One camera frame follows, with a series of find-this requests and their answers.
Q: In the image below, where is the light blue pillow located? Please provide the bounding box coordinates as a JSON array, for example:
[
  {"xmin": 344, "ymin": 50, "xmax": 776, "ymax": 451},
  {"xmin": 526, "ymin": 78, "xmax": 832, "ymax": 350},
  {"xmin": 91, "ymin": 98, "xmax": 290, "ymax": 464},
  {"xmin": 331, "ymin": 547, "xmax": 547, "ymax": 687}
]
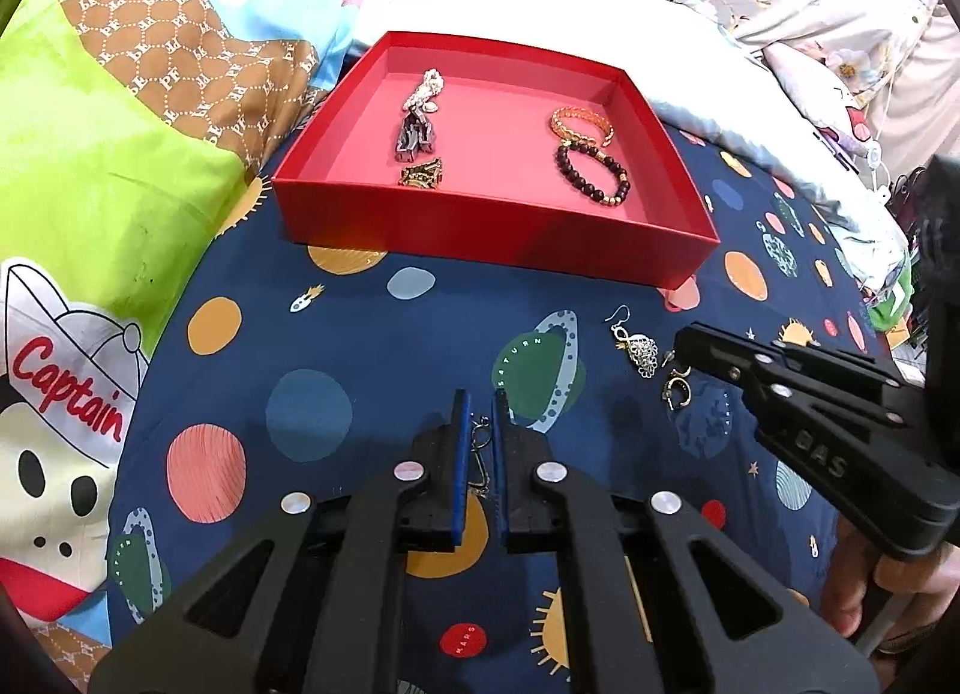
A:
[{"xmin": 353, "ymin": 0, "xmax": 908, "ymax": 297}]

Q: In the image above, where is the green plush toy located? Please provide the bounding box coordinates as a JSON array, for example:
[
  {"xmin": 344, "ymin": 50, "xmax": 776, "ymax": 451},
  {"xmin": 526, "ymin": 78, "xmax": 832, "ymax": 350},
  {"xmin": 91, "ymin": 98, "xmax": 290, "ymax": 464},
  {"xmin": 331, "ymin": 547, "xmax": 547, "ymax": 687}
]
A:
[{"xmin": 867, "ymin": 265, "xmax": 914, "ymax": 333}]

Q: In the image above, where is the person right hand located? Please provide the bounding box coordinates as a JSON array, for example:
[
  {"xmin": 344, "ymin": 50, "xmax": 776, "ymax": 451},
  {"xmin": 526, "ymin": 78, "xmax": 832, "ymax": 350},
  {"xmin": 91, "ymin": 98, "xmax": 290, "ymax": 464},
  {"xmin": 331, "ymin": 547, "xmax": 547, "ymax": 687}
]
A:
[{"xmin": 820, "ymin": 517, "xmax": 958, "ymax": 641}]

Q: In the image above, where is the beige curtain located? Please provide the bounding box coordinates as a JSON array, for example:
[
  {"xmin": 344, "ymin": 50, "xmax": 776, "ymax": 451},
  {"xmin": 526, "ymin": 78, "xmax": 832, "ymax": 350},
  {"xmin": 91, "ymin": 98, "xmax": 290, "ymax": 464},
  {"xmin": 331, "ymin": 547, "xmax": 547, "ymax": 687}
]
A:
[{"xmin": 867, "ymin": 3, "xmax": 960, "ymax": 184}]

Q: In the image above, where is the dark beaded bracelet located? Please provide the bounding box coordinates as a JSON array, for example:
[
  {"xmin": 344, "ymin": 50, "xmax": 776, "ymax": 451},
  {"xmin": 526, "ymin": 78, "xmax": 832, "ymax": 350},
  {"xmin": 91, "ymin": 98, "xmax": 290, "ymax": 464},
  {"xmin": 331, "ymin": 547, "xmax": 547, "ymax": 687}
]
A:
[{"xmin": 554, "ymin": 139, "xmax": 632, "ymax": 208}]

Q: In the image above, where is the white pearl bracelet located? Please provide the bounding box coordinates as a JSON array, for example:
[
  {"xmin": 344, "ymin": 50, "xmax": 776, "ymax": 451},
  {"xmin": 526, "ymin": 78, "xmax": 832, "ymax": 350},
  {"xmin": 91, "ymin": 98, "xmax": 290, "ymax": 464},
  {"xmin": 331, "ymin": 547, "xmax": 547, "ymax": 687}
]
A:
[{"xmin": 401, "ymin": 66, "xmax": 446, "ymax": 119}]

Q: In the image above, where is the silver crystal earring cluster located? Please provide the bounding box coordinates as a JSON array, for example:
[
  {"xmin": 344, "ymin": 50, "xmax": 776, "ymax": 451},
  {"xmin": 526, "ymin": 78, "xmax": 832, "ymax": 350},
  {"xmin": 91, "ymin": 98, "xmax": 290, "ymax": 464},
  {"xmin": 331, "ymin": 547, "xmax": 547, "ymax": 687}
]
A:
[{"xmin": 605, "ymin": 304, "xmax": 661, "ymax": 380}]

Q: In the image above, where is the gold chain bangle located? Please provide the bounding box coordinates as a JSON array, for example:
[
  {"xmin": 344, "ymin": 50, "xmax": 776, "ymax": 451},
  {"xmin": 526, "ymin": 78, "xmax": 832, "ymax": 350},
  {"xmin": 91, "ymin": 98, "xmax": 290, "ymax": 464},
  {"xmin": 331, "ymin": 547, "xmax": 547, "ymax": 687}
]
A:
[{"xmin": 548, "ymin": 106, "xmax": 615, "ymax": 148}]

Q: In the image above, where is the gold watch band bracelet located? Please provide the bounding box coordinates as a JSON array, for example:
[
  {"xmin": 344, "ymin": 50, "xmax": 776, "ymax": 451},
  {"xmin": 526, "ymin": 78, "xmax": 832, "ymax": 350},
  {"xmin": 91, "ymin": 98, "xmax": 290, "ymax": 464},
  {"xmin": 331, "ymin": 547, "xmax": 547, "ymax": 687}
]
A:
[{"xmin": 397, "ymin": 157, "xmax": 446, "ymax": 192}]

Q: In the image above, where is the silver flower earring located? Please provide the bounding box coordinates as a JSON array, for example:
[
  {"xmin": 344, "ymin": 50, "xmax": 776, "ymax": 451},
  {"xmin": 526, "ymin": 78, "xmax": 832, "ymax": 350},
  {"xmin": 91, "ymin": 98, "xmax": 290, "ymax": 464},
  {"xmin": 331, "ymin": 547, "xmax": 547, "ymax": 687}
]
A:
[{"xmin": 467, "ymin": 412, "xmax": 491, "ymax": 497}]

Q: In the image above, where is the colourful monkey cartoon quilt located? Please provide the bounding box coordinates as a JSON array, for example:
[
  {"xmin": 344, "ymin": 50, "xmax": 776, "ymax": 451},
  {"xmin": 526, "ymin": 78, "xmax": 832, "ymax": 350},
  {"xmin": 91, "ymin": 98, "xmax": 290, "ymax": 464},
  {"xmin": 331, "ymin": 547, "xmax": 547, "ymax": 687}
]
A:
[{"xmin": 2, "ymin": 0, "xmax": 358, "ymax": 692}]

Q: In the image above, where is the silver grey bead bracelet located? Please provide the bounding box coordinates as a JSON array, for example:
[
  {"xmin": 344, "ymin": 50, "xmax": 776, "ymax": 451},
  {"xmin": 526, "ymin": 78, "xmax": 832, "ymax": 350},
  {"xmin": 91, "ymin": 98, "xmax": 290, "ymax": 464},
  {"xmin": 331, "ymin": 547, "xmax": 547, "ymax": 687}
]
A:
[{"xmin": 392, "ymin": 110, "xmax": 438, "ymax": 166}]

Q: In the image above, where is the pink cartoon plush pillow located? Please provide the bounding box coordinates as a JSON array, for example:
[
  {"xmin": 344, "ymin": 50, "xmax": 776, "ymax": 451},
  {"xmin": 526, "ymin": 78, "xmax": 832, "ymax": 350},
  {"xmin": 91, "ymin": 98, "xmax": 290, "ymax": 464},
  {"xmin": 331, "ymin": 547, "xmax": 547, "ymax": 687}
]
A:
[{"xmin": 763, "ymin": 44, "xmax": 882, "ymax": 172}]

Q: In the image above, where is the red cardboard tray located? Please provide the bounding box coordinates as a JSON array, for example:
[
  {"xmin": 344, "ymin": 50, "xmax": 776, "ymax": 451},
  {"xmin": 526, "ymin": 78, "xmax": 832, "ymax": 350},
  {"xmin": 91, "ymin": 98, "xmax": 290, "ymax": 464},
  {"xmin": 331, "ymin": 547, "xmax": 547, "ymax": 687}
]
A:
[{"xmin": 274, "ymin": 32, "xmax": 719, "ymax": 289}]

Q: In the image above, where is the navy planet print bedsheet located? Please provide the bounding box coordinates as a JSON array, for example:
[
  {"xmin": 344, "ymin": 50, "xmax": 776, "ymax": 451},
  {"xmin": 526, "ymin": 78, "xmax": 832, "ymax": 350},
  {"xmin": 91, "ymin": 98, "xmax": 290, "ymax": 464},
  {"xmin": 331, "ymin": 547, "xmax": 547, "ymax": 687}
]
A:
[{"xmin": 106, "ymin": 133, "xmax": 885, "ymax": 639}]

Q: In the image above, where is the silver ring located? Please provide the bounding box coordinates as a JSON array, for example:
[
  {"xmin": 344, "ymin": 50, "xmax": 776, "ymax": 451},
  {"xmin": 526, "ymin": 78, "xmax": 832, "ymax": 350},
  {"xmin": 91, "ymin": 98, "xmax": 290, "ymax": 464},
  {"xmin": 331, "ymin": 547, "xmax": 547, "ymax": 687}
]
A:
[{"xmin": 659, "ymin": 362, "xmax": 697, "ymax": 411}]

